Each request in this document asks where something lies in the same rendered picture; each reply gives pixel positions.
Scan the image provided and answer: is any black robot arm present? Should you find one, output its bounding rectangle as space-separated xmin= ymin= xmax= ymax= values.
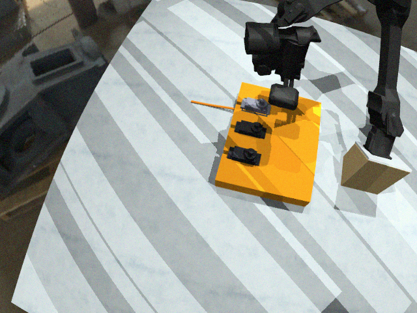
xmin=244 ymin=0 xmax=412 ymax=160

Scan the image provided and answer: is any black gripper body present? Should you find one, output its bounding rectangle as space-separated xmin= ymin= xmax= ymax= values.
xmin=268 ymin=50 xmax=305 ymax=111

